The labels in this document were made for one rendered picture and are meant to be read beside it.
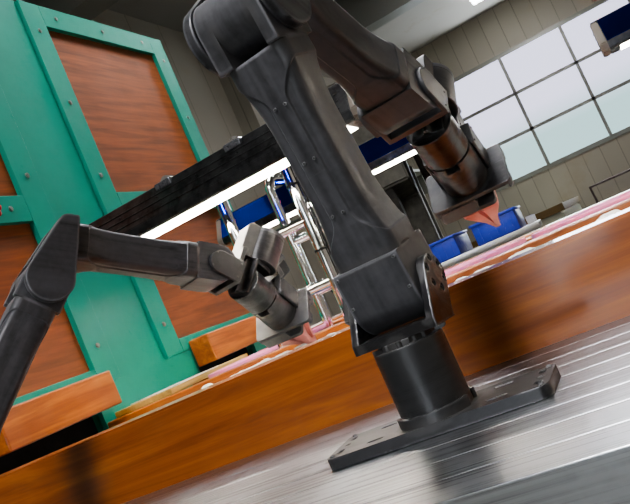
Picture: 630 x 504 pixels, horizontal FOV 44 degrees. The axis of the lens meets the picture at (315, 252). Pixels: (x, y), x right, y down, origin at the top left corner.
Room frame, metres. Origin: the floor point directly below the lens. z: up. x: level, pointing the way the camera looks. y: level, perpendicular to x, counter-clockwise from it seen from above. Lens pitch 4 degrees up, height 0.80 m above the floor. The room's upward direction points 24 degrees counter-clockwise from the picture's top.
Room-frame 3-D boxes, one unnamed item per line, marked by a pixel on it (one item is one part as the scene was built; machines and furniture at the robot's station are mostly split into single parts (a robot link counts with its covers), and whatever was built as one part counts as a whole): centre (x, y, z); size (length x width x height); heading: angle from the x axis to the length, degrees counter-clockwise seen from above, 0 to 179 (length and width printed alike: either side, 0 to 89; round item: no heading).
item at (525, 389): (0.66, -0.04, 0.71); 0.20 x 0.07 x 0.08; 67
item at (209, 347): (2.03, 0.29, 0.83); 0.30 x 0.06 x 0.07; 158
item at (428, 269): (0.67, -0.04, 0.77); 0.09 x 0.06 x 0.06; 58
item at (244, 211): (1.81, -0.09, 1.08); 0.62 x 0.08 x 0.07; 68
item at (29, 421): (1.41, 0.55, 0.83); 0.30 x 0.06 x 0.07; 158
